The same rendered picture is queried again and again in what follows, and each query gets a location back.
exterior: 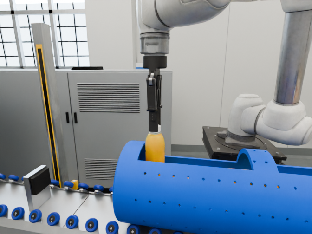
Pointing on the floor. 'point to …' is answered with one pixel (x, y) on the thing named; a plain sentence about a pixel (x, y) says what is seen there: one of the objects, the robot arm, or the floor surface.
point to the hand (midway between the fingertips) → (154, 119)
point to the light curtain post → (50, 100)
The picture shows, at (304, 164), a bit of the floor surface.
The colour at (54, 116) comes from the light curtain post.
